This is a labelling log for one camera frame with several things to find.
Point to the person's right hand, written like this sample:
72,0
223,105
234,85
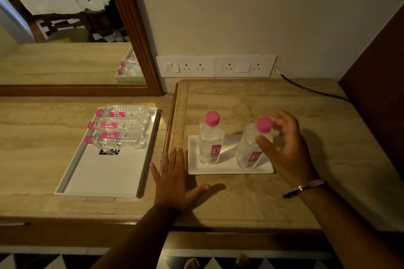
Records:
292,155

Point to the white wall socket plate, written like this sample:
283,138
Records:
186,66
244,66

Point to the wooden framed wall mirror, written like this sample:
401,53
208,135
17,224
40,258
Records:
132,26

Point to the large white rimmed tray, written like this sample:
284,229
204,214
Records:
107,174

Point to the black square code sticker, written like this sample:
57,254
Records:
109,152

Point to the person's left hand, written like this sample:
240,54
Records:
172,188

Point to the person's shoe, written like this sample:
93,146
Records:
242,262
191,264

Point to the pink-capped clear water bottle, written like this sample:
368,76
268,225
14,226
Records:
126,112
121,125
251,147
210,142
118,140

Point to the person's left forearm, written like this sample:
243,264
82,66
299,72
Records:
139,240

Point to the small flat white tray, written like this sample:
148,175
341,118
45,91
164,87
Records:
228,168

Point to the person's right thumb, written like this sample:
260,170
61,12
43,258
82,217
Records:
264,147

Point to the person's left thumb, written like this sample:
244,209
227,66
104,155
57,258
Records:
199,190

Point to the person's left little finger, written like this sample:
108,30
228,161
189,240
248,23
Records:
155,172

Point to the person's left middle finger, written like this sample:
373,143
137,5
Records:
173,163

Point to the dark wooden side panel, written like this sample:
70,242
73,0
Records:
375,89

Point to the silver wrist bangle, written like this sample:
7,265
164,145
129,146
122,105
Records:
304,187

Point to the person's left shoe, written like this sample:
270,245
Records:
191,264

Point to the person's right shoe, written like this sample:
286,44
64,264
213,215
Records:
242,262

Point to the person's right forearm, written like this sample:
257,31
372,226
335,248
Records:
350,231

